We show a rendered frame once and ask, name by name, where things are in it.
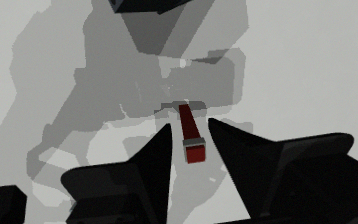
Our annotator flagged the dark grey sloped panel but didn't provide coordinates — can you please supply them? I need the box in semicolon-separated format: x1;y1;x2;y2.
108;0;193;15

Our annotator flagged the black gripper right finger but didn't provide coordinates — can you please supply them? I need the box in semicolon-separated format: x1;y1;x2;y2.
208;118;355;219

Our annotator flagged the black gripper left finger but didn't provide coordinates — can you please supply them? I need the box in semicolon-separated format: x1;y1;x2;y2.
60;123;173;224

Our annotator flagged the dark red peg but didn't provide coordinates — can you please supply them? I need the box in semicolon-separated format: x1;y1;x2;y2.
179;104;206;164

